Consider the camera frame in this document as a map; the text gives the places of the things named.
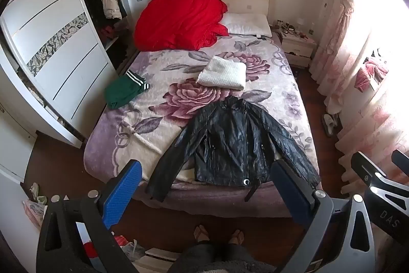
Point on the floral plush blanket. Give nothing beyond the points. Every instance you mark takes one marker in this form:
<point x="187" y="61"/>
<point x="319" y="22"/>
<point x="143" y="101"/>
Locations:
<point x="179" y="94"/>

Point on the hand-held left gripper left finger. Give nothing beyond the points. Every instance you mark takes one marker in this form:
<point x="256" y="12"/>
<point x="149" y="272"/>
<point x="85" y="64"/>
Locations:
<point x="124" y="193"/>

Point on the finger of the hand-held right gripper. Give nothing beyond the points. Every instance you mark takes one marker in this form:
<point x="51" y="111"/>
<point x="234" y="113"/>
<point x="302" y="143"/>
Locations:
<point x="364" y="164"/>
<point x="401" y="159"/>

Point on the green and white slippers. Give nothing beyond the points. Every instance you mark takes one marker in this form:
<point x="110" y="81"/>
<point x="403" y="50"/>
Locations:
<point x="36" y="193"/>

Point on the pink bag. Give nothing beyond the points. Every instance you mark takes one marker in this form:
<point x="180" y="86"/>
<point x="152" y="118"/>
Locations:
<point x="32" y="213"/>

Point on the person's legs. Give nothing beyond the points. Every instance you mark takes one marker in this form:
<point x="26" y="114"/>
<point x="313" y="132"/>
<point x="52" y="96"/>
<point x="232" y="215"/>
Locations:
<point x="220" y="260"/>

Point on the pink fluffy cloth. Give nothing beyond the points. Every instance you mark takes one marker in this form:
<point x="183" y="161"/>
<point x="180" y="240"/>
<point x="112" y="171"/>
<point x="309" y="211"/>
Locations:
<point x="367" y="74"/>

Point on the white box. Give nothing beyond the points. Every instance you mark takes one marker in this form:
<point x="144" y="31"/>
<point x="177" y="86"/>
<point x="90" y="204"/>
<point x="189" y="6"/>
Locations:
<point x="159" y="253"/>

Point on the pink floral curtain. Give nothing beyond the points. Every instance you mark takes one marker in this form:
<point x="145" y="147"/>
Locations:
<point x="345" y="68"/>

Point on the green pants with white stripes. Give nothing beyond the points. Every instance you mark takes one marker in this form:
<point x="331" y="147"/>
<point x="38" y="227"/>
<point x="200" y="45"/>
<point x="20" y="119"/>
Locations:
<point x="121" y="92"/>

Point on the red clothes in wardrobe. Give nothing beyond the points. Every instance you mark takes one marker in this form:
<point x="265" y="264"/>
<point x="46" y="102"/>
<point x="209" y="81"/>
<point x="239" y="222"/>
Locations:
<point x="107" y="33"/>

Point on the nightstand clutter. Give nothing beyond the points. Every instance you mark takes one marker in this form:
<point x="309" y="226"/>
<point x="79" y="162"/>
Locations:
<point x="292" y="28"/>

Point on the red duvet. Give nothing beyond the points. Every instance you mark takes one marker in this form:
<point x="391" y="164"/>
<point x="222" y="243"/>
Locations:
<point x="179" y="20"/>

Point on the black leather jacket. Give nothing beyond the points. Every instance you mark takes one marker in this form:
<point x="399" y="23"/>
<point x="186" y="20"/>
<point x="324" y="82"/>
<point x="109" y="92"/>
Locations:
<point x="230" y="145"/>

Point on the white folded sweater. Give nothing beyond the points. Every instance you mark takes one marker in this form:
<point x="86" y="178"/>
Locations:
<point x="220" y="71"/>

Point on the white pillow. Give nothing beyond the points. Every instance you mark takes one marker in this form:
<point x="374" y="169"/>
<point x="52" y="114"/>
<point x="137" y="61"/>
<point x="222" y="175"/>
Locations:
<point x="246" y="23"/>

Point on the cream nightstand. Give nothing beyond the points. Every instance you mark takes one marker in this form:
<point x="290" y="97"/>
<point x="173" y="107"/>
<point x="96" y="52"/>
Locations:
<point x="297" y="47"/>

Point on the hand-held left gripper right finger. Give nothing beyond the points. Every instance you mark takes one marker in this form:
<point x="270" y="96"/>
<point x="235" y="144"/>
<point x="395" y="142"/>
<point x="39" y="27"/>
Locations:
<point x="292" y="193"/>

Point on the white sliding-door wardrobe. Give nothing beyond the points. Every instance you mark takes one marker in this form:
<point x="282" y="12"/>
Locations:
<point x="57" y="46"/>

